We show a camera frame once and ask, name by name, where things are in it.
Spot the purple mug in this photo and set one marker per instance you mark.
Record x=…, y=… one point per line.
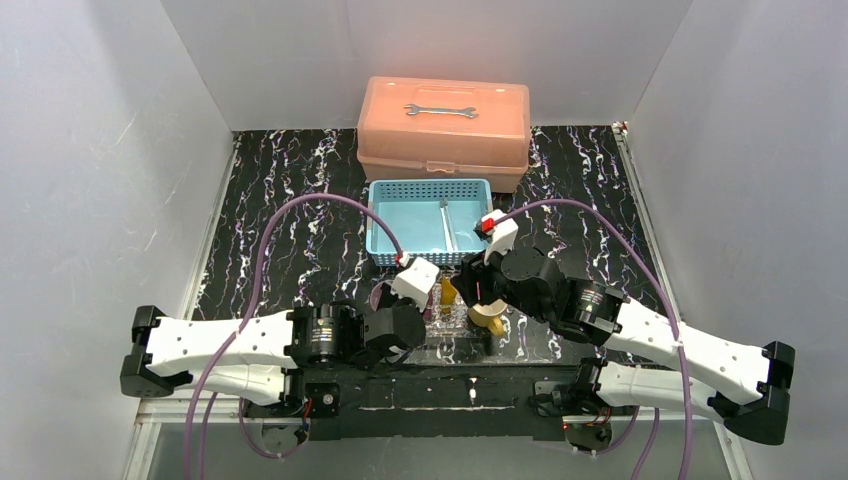
x=382, y=296

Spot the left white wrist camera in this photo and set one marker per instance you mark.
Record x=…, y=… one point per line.
x=415, y=281

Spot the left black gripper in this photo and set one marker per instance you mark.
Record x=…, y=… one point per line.
x=411, y=318

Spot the light blue plastic basket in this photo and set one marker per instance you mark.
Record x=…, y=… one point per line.
x=411, y=209

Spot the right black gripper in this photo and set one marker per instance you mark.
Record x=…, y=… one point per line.
x=473, y=285

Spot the orange plastic toolbox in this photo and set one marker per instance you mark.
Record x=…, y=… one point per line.
x=494, y=146

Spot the yellow toothpaste tube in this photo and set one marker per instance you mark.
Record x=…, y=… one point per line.
x=447, y=296

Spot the clear plastic tray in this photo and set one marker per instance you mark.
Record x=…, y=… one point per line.
x=455, y=324

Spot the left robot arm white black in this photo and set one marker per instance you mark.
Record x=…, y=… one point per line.
x=263, y=359

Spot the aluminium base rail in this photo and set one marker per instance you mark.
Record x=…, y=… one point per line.
x=391, y=441

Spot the silver open-end wrench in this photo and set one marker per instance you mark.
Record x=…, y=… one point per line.
x=416, y=110

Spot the yellow mug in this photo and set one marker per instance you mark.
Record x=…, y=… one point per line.
x=489, y=317

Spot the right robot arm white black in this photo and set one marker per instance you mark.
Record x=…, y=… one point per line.
x=745, y=388

